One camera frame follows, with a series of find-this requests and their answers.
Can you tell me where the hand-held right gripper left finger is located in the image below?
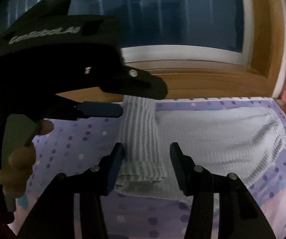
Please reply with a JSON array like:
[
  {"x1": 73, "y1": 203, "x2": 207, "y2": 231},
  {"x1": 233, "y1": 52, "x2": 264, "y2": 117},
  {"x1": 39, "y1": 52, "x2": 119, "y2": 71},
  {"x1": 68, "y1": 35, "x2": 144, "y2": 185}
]
[{"x1": 18, "y1": 142, "x2": 125, "y2": 239}]

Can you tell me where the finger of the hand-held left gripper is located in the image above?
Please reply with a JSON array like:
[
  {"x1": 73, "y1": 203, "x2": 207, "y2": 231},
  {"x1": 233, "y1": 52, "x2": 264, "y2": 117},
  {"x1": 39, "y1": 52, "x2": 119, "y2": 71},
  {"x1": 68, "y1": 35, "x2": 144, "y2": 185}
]
[
  {"x1": 100, "y1": 66, "x2": 168, "y2": 99},
  {"x1": 54, "y1": 95, "x2": 123, "y2": 120}
]

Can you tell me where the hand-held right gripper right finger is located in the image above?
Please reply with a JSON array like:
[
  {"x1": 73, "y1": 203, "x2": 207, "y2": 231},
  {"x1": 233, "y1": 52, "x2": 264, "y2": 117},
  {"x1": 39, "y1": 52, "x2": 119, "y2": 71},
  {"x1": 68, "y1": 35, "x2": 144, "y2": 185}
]
[{"x1": 170, "y1": 142, "x2": 277, "y2": 239}]

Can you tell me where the grey white striped garment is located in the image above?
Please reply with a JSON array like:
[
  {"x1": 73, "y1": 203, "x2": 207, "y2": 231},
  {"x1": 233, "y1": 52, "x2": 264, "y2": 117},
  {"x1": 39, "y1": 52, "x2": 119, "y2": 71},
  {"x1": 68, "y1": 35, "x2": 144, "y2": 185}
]
[{"x1": 114, "y1": 96, "x2": 286, "y2": 207}]

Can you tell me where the person's left hand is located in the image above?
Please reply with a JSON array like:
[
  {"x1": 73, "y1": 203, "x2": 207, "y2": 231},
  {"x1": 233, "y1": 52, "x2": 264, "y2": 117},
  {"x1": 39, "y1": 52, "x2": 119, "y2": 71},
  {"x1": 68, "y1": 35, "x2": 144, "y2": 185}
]
[{"x1": 0, "y1": 119, "x2": 54, "y2": 198}]

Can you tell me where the purple dotted heart print sheet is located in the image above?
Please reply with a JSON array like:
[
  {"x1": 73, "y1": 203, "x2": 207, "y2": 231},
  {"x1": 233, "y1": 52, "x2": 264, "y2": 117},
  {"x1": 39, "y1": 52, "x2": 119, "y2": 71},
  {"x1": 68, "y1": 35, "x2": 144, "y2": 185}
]
[{"x1": 7, "y1": 97, "x2": 286, "y2": 239}]

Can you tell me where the window with white frame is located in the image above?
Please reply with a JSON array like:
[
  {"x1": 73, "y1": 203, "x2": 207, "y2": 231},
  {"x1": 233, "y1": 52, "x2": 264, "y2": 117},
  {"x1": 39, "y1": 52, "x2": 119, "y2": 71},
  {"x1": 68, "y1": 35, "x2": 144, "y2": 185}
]
[{"x1": 0, "y1": 0, "x2": 254, "y2": 68}]

